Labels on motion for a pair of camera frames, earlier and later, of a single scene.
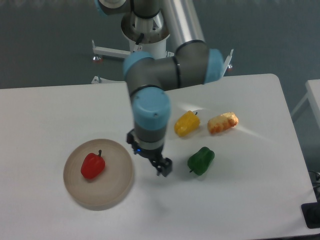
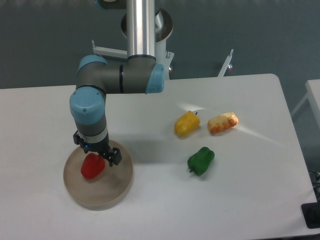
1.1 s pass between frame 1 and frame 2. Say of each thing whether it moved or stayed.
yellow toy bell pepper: stayed
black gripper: moved
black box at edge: stayed
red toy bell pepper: stayed
